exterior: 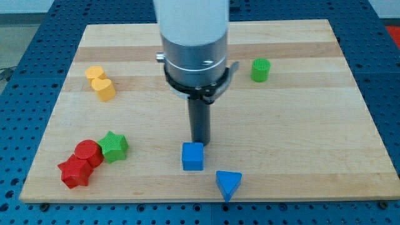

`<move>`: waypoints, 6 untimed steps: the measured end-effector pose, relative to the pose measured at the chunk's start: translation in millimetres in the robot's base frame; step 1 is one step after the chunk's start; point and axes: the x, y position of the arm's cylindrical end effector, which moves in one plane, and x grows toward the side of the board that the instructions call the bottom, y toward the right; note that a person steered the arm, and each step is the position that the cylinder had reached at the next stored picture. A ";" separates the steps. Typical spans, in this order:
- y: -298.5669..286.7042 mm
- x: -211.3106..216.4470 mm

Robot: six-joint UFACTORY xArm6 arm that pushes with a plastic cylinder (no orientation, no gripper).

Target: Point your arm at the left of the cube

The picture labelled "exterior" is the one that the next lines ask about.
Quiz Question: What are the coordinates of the red cylinder block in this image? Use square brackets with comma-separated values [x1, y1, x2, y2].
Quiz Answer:
[74, 139, 104, 168]

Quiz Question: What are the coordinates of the black cable at left edge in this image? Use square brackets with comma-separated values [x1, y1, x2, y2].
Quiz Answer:
[0, 66, 17, 81]

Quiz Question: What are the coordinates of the red object at right edge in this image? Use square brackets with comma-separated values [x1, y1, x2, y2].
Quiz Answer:
[385, 26, 400, 48]

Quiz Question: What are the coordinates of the blue perforated table plate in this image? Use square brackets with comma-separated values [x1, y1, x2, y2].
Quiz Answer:
[1, 1, 399, 224]

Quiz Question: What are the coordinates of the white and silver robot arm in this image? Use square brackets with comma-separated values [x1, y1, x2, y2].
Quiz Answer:
[153, 0, 229, 87]

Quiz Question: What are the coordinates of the green star block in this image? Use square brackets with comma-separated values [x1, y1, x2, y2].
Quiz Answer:
[97, 131, 129, 164]

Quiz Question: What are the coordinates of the green cylinder block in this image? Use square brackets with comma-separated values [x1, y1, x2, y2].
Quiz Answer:
[251, 58, 271, 83]

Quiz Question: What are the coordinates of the wooden board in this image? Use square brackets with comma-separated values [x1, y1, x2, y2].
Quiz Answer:
[20, 20, 399, 203]

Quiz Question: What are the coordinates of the black cylindrical pointer tool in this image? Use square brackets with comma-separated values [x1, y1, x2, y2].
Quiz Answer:
[187, 99, 211, 146]

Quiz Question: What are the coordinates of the yellow pentagon block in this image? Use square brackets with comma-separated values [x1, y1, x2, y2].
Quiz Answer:
[84, 66, 107, 84]

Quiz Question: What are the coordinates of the blue cube block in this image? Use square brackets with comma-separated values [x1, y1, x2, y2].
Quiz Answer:
[181, 142, 204, 171]

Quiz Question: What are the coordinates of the black clamp ring with lever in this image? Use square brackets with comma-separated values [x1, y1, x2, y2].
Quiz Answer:
[162, 61, 240, 105]

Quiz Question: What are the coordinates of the red star block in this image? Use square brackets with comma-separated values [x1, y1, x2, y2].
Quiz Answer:
[57, 154, 94, 189]

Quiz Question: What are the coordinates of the blue triangle block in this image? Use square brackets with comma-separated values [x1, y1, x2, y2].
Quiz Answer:
[216, 171, 243, 202]

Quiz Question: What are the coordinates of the yellow heart block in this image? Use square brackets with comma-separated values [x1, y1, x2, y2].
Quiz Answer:
[91, 78, 116, 102]

